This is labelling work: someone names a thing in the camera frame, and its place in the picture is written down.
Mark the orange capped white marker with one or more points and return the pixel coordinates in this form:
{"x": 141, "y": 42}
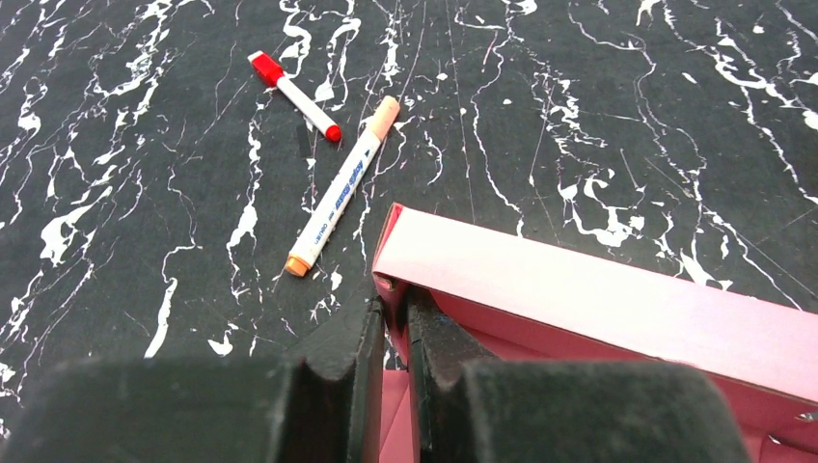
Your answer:
{"x": 309, "y": 244}

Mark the pink cardboard box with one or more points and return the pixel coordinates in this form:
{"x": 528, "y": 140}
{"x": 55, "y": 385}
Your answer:
{"x": 526, "y": 299}

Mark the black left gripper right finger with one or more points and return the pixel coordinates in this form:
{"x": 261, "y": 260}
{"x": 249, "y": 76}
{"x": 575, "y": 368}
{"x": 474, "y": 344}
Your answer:
{"x": 469, "y": 405}

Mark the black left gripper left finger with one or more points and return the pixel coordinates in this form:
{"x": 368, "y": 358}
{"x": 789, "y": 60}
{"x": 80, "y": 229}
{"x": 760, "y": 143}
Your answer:
{"x": 318, "y": 402}

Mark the red capped white marker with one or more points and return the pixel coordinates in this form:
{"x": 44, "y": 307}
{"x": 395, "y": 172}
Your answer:
{"x": 272, "y": 74}

